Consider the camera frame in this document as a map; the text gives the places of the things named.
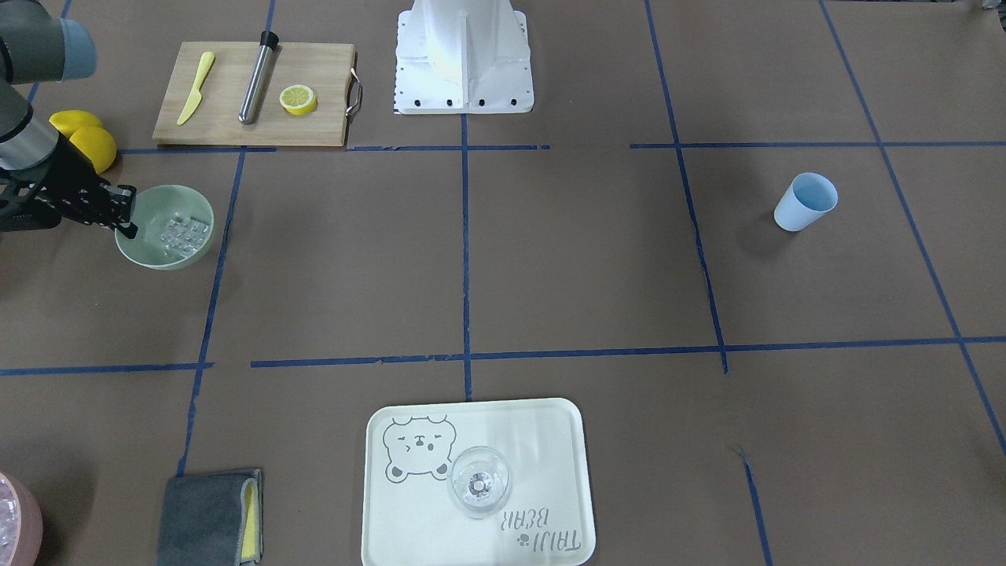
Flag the ice cubes in green bowl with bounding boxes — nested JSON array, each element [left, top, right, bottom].
[[159, 216, 211, 262]]

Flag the half lemon slice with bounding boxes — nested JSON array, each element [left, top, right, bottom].
[[279, 85, 318, 116]]

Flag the grey folded cloth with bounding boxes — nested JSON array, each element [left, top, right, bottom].
[[155, 467, 263, 565]]

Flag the light blue plastic cup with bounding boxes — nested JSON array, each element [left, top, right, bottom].
[[773, 172, 839, 233]]

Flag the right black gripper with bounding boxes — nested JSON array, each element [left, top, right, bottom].
[[1, 145, 139, 240]]

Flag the yellow plastic knife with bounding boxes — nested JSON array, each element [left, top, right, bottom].
[[176, 51, 216, 126]]

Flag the wooden cutting board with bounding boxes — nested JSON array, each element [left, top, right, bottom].
[[152, 42, 364, 149]]

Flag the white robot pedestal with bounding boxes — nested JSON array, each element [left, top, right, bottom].
[[393, 1, 535, 116]]

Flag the green ceramic bowl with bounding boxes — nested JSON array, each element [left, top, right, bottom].
[[115, 184, 216, 271]]

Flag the pink bowl with ice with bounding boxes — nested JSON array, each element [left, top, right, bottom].
[[1, 471, 43, 565]]

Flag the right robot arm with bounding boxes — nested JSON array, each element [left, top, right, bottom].
[[1, 1, 139, 239]]

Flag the yellow lemon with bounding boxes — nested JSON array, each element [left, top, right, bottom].
[[48, 108, 104, 138], [69, 126, 118, 175]]

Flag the white bear tray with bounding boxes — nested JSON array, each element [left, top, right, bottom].
[[362, 398, 597, 565]]

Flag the clear wine glass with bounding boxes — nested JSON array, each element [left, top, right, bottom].
[[448, 447, 513, 520]]

